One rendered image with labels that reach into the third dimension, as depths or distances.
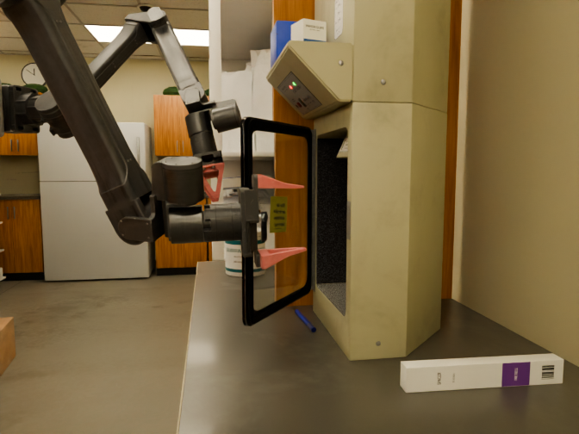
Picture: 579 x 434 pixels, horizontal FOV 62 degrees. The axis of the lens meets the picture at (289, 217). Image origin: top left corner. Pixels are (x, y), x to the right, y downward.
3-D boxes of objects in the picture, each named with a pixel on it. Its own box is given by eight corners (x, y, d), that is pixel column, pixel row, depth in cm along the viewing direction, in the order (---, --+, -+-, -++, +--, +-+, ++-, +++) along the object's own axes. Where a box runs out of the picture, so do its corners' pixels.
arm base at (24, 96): (35, 133, 134) (33, 89, 133) (59, 133, 132) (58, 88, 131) (10, 131, 126) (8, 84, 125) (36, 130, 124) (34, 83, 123)
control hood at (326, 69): (314, 120, 116) (314, 77, 115) (353, 102, 84) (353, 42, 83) (265, 119, 114) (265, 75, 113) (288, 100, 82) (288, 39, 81)
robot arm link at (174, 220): (166, 236, 75) (164, 251, 70) (163, 194, 73) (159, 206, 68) (211, 233, 77) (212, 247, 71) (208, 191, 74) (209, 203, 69)
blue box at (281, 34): (313, 75, 112) (313, 34, 111) (322, 65, 102) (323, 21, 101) (270, 73, 110) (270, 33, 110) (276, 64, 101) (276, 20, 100)
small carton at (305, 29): (313, 59, 96) (313, 28, 96) (326, 54, 92) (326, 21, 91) (290, 57, 94) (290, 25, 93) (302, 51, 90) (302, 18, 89)
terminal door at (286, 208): (311, 292, 119) (312, 127, 114) (245, 329, 91) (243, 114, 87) (308, 292, 119) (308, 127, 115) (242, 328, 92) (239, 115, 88)
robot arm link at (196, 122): (188, 118, 116) (180, 111, 110) (215, 111, 115) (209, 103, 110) (194, 145, 115) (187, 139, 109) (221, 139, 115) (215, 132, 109)
